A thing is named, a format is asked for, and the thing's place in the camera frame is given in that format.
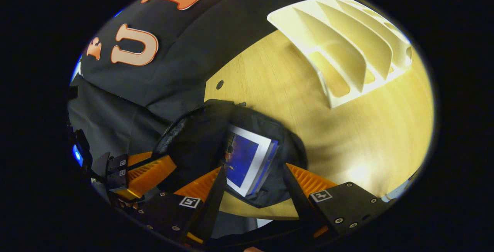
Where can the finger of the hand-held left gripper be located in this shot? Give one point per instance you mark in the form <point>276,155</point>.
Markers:
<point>139,158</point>
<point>148,176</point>

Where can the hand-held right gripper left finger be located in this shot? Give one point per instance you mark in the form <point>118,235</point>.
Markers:
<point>212,205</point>

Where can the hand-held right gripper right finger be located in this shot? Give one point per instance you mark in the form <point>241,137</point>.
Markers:
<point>297,198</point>

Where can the black schoolbag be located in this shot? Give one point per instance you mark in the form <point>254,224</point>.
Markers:
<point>193,144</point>

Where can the white bookshelf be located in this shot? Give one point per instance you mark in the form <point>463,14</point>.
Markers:
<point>339,43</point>

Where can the black backdrop cloth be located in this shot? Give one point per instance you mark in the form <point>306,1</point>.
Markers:
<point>185,51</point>

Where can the blue picture cover book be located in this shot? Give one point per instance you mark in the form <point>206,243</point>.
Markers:
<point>241,159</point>

